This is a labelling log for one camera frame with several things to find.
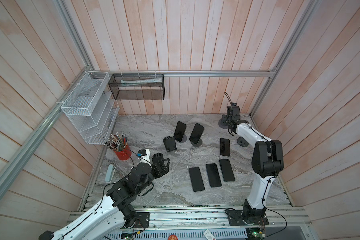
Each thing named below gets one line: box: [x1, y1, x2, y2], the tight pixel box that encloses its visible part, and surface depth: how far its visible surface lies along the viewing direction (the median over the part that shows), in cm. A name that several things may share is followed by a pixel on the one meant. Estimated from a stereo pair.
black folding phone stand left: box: [162, 136, 178, 153], surface depth 100 cm
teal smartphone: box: [189, 122, 205, 145], surface depth 97 cm
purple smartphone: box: [188, 166, 205, 192], surface depth 89 cm
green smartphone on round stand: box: [173, 120, 187, 142], surface depth 99 cm
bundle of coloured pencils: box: [104, 131, 129, 152], surface depth 88 cm
